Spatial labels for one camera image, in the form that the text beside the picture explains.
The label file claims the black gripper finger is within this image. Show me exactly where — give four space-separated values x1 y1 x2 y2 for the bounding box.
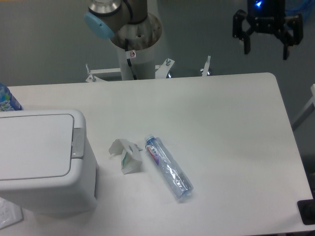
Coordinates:
232 9 257 55
275 13 303 60

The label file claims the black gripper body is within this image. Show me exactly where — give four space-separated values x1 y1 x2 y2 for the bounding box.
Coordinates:
247 0 287 34

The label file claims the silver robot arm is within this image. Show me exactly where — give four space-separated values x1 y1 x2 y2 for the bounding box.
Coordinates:
84 0 303 59

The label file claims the white trash can body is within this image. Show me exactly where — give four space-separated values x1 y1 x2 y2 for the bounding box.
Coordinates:
0 109 98 214

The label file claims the white trash can lid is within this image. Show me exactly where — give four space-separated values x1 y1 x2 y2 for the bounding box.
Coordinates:
0 115 74 180

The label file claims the clear plastic water bottle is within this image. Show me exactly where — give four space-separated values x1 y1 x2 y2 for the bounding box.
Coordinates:
145 134 193 203

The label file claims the crumpled white paper carton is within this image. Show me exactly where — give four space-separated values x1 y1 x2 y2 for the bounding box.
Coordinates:
109 139 142 175

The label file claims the black clamp at table edge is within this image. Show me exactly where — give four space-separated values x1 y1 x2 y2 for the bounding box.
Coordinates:
297 199 315 225

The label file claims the grey lid push button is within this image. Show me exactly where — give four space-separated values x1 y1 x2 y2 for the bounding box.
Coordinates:
71 128 86 159

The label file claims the blue labelled bottle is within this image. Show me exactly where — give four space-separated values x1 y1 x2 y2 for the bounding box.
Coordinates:
0 84 23 112

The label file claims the blue cable behind gripper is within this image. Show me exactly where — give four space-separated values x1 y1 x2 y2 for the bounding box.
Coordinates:
285 0 315 25

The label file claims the white frame at right edge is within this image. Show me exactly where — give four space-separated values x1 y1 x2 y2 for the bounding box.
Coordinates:
291 84 315 132

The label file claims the white base mounting frame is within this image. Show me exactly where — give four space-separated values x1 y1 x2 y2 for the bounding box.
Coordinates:
85 55 212 83

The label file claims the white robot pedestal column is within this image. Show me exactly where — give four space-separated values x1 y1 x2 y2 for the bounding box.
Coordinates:
111 13 162 67

